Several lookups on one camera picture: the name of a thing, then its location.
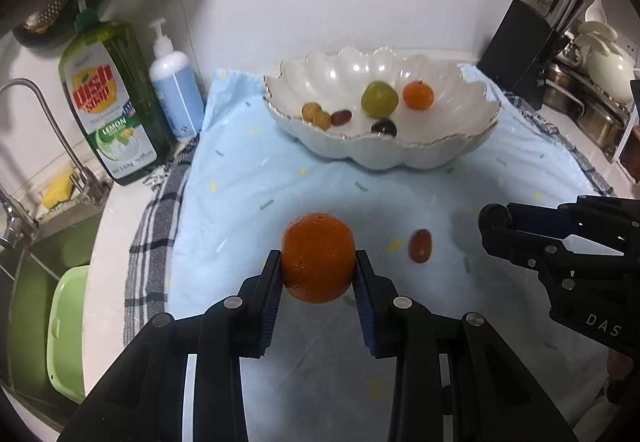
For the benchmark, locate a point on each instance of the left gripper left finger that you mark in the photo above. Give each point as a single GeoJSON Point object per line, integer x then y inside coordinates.
{"type": "Point", "coordinates": [264, 305]}

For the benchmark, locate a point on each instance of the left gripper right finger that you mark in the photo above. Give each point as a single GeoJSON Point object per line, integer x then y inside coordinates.
{"type": "Point", "coordinates": [371, 304]}

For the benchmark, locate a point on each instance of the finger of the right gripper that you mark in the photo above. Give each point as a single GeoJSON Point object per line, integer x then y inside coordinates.
{"type": "Point", "coordinates": [610, 216]}
{"type": "Point", "coordinates": [525, 235]}

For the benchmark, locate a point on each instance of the red grape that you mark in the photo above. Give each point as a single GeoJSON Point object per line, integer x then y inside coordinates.
{"type": "Point", "coordinates": [420, 246]}
{"type": "Point", "coordinates": [340, 118]}

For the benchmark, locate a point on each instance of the large orange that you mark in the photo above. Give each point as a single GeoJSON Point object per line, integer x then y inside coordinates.
{"type": "Point", "coordinates": [318, 256]}

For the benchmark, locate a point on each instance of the dark plum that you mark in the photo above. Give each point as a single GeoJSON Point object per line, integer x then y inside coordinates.
{"type": "Point", "coordinates": [385, 127]}

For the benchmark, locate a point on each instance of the small orange kumquat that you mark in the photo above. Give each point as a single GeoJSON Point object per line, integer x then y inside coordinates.
{"type": "Point", "coordinates": [418, 96]}

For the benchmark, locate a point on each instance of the green yellow apple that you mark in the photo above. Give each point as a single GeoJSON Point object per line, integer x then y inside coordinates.
{"type": "Point", "coordinates": [379, 100]}

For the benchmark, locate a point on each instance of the chrome kitchen faucet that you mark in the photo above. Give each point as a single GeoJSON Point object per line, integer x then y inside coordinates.
{"type": "Point", "coordinates": [19, 223]}

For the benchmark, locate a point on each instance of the person's hand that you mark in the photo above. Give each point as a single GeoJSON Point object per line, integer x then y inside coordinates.
{"type": "Point", "coordinates": [618, 365]}

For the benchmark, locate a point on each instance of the checked grey dish towel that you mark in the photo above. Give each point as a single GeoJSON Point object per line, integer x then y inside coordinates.
{"type": "Point", "coordinates": [146, 288]}

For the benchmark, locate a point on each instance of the light blue patterned cloth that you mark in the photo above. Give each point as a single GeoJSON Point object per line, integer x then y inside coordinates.
{"type": "Point", "coordinates": [317, 380]}

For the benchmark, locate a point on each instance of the stainless steel pot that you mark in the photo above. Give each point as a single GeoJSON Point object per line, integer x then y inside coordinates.
{"type": "Point", "coordinates": [598, 116]}

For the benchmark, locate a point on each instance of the cream ceramic teapot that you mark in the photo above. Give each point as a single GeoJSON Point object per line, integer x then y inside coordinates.
{"type": "Point", "coordinates": [607, 65]}

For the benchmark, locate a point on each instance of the black knife block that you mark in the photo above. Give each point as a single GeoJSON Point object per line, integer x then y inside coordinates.
{"type": "Point", "coordinates": [517, 56]}

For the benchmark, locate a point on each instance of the white scalloped ceramic bowl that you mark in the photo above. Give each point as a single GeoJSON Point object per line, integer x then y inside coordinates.
{"type": "Point", "coordinates": [460, 120]}

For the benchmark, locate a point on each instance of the white ladle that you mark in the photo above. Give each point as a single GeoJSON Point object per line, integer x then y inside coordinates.
{"type": "Point", "coordinates": [595, 12]}

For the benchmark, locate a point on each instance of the green plastic basin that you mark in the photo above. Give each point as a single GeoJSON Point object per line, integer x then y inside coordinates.
{"type": "Point", "coordinates": [64, 335]}

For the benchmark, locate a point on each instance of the green dish soap bottle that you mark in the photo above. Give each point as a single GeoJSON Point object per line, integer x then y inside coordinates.
{"type": "Point", "coordinates": [108, 90]}

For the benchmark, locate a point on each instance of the stainless steel sink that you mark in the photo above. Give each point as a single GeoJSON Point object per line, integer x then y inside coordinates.
{"type": "Point", "coordinates": [29, 274]}

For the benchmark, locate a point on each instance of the yellow sponge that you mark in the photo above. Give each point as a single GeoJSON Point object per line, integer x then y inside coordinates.
{"type": "Point", "coordinates": [59, 191]}

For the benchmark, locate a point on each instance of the white blue pump bottle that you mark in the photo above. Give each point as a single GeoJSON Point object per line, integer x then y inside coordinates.
{"type": "Point", "coordinates": [175, 86]}

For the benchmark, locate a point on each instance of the metal steamer plate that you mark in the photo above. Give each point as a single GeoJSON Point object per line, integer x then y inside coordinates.
{"type": "Point", "coordinates": [48, 27]}

